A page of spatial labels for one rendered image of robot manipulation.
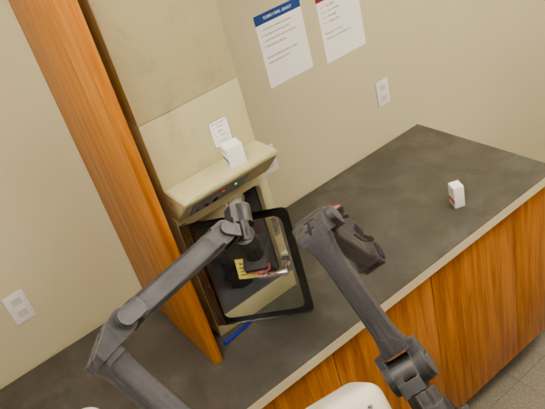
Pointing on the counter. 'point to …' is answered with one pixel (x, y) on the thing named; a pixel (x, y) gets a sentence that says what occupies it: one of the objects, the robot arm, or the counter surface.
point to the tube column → (159, 52)
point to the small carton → (233, 152)
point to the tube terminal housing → (195, 158)
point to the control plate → (218, 195)
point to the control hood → (218, 178)
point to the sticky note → (243, 270)
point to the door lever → (277, 271)
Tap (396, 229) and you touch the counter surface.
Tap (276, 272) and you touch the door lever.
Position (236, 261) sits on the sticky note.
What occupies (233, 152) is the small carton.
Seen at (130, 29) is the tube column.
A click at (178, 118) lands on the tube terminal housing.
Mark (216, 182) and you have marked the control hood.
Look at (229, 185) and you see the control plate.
